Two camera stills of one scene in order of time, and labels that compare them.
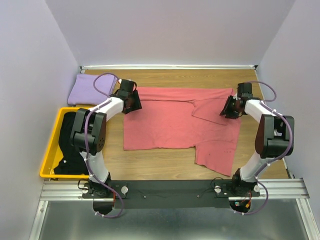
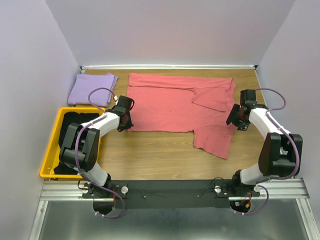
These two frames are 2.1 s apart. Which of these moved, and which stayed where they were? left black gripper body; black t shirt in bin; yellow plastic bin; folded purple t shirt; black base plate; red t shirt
Moved: left black gripper body; red t shirt
Stayed: folded purple t shirt; black base plate; yellow plastic bin; black t shirt in bin
